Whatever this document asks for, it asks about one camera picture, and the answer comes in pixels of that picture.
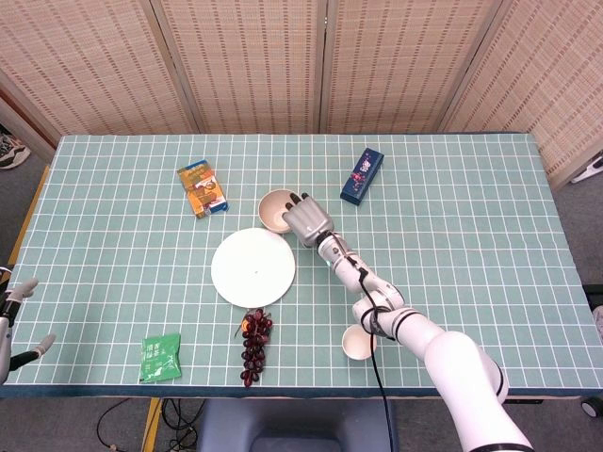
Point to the green tea packet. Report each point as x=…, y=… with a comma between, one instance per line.
x=160, y=359

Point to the light shoe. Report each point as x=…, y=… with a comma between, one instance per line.
x=599, y=322

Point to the black and white sneaker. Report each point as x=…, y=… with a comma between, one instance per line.
x=11, y=153

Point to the orange snack box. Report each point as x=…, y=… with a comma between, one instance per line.
x=203, y=190

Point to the dark blue long box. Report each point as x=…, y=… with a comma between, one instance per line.
x=362, y=176

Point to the beige bowl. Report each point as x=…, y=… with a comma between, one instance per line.
x=271, y=209

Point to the green grid tablecloth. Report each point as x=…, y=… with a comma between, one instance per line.
x=471, y=235

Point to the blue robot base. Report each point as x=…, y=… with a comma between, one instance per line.
x=297, y=424

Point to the white round plate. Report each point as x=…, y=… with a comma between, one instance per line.
x=253, y=268

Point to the white paper cup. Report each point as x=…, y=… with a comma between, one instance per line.
x=355, y=346

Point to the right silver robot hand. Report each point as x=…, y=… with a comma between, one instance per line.
x=308, y=219

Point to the bamboo folding screen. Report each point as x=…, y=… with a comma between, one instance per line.
x=254, y=66

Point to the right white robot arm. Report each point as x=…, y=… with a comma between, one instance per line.
x=452, y=348

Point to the dark red grape bunch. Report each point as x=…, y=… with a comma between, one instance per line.
x=254, y=348

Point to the black caster wheel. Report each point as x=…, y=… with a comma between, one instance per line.
x=592, y=407

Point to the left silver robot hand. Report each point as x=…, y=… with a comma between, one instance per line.
x=4, y=339

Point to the white stand foot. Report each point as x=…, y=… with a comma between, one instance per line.
x=591, y=170

